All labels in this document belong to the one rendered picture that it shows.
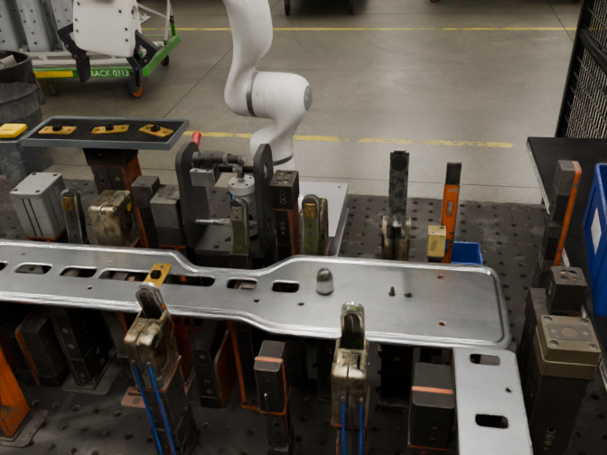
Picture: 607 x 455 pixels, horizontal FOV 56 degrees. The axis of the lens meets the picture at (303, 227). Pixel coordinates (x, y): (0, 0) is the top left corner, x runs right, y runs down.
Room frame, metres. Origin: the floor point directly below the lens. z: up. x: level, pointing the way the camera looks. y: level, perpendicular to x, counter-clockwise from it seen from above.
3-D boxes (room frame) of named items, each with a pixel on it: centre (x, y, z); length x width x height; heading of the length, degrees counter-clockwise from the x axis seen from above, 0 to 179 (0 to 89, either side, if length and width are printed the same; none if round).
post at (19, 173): (1.34, 0.71, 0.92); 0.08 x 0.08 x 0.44; 78
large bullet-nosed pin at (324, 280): (0.85, -0.03, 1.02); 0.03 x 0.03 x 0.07
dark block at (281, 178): (1.08, 0.03, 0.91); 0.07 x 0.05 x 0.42; 168
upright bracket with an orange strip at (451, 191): (0.95, -0.29, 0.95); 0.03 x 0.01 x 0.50; 78
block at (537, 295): (0.75, -0.41, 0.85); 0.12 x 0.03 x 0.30; 168
